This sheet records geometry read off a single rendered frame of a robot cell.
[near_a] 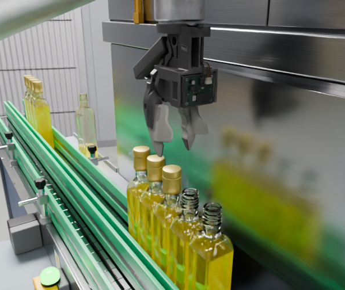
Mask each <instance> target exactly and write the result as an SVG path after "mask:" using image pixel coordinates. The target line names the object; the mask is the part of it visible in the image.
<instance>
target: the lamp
mask: <svg viewBox="0 0 345 290"><path fill-rule="evenodd" d="M59 282H60V274H59V270H58V269H57V268H55V267H49V268H45V269H44V270H43V271H42V272H41V274H40V283H41V285H42V286H43V287H46V288H49V287H53V286H55V285H57V284H58V283H59Z"/></svg>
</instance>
